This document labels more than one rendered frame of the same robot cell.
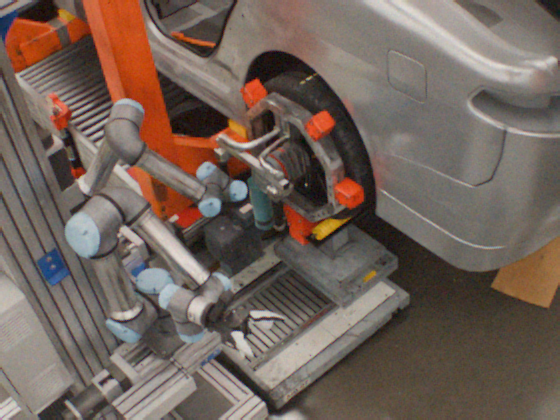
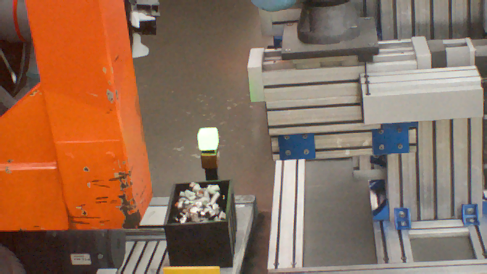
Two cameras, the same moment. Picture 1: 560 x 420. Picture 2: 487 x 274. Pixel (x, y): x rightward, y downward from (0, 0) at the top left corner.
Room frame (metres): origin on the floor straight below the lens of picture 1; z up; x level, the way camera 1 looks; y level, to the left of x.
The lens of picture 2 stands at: (3.70, 2.10, 1.54)
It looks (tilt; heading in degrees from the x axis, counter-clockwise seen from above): 24 degrees down; 225
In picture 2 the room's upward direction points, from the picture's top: 6 degrees counter-clockwise
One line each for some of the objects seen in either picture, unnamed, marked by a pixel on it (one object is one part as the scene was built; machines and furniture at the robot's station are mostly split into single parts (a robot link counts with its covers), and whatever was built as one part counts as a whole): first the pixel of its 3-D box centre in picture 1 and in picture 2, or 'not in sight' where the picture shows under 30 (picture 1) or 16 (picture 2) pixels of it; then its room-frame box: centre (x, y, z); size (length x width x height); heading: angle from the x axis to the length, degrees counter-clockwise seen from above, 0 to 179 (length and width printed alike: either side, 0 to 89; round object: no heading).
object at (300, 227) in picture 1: (308, 218); not in sight; (2.33, -0.12, 0.48); 0.16 x 0.12 x 0.17; 124
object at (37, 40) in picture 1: (49, 24); not in sight; (4.31, 1.31, 0.69); 0.52 x 0.17 x 0.35; 124
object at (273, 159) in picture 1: (280, 167); (34, 15); (2.27, -0.03, 0.85); 0.21 x 0.14 x 0.14; 124
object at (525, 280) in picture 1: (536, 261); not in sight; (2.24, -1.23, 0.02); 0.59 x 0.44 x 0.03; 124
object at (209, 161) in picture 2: not in sight; (210, 158); (2.29, 0.61, 0.59); 0.04 x 0.04 x 0.04; 34
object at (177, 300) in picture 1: (180, 302); not in sight; (1.32, 0.31, 1.21); 0.11 x 0.08 x 0.09; 52
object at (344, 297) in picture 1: (335, 256); not in sight; (2.40, -0.23, 0.13); 0.50 x 0.36 x 0.10; 34
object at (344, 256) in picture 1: (332, 228); not in sight; (2.40, -0.23, 0.32); 0.40 x 0.30 x 0.28; 34
